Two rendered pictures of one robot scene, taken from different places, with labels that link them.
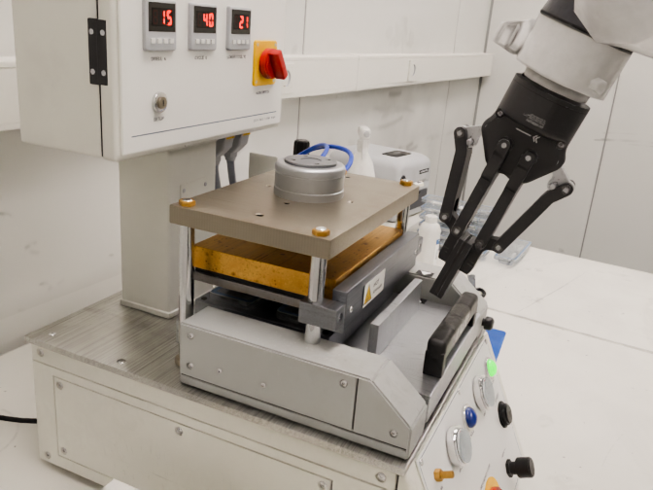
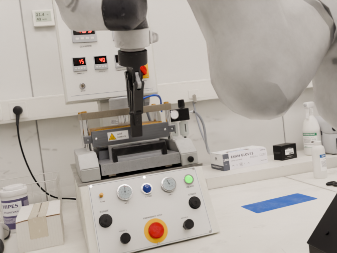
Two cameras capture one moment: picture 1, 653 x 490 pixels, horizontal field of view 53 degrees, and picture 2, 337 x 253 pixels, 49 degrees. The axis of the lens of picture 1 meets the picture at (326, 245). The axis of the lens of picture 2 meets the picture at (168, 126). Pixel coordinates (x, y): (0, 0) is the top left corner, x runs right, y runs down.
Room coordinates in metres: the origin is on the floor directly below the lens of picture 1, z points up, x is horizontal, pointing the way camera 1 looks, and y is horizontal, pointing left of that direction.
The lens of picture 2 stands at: (0.07, -0.96, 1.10)
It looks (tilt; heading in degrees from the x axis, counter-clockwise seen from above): 3 degrees down; 50
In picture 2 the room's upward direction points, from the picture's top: 7 degrees counter-clockwise
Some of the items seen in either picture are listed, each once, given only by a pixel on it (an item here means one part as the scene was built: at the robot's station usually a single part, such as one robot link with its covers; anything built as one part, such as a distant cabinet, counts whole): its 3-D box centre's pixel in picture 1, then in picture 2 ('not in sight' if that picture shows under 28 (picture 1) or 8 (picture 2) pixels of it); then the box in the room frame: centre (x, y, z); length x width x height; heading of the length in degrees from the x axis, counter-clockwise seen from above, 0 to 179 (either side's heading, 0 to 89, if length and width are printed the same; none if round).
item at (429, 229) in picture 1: (428, 245); (319, 159); (1.44, -0.23, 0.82); 0.05 x 0.05 x 0.14
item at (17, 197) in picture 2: not in sight; (15, 207); (0.45, 0.32, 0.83); 0.09 x 0.09 x 0.15
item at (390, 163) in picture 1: (379, 180); (336, 132); (1.82, -0.13, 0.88); 0.25 x 0.20 x 0.17; 56
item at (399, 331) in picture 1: (336, 315); (130, 153); (0.70, -0.02, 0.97); 0.30 x 0.22 x 0.08; 67
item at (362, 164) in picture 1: (360, 174); (310, 128); (1.70, -0.07, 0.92); 0.09 x 0.08 x 0.25; 7
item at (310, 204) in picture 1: (291, 206); (127, 116); (0.75, 0.05, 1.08); 0.31 x 0.24 x 0.13; 157
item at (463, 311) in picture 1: (453, 330); (139, 150); (0.65, -0.14, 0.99); 0.15 x 0.02 x 0.04; 157
